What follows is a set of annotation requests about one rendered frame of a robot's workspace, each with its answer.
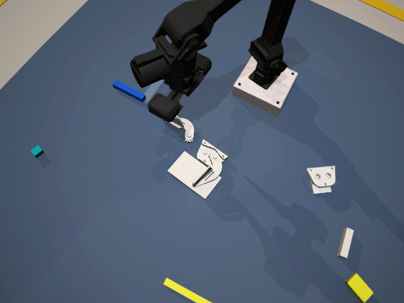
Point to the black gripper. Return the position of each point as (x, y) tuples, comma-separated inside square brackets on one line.
[(168, 107)]

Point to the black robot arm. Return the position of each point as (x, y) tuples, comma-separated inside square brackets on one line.
[(189, 24)]

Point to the white rectangular bar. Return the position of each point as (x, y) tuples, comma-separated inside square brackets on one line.
[(345, 243)]

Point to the blue rectangular block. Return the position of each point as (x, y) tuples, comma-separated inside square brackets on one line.
[(129, 91)]

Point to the small teal block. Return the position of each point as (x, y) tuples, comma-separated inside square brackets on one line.
[(37, 151)]

